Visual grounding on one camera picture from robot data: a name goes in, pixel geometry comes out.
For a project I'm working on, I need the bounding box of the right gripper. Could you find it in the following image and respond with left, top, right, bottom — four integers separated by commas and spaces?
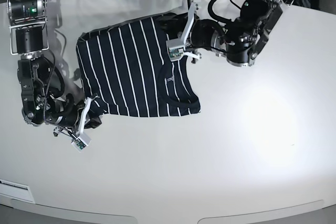
52, 100, 102, 130

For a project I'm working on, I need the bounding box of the navy white striped T-shirt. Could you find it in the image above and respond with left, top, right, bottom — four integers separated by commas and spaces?
76, 15, 201, 118

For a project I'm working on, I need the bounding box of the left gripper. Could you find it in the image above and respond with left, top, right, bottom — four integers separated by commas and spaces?
157, 13, 223, 52

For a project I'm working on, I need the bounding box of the white label sticker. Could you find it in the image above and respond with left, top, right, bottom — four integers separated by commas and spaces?
0, 179, 35, 204

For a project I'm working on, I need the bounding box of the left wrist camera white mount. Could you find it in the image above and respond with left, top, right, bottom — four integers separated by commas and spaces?
166, 0, 201, 62

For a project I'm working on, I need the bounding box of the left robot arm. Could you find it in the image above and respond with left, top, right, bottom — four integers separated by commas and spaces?
158, 0, 295, 67

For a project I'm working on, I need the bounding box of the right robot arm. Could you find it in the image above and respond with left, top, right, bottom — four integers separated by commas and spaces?
7, 0, 101, 132

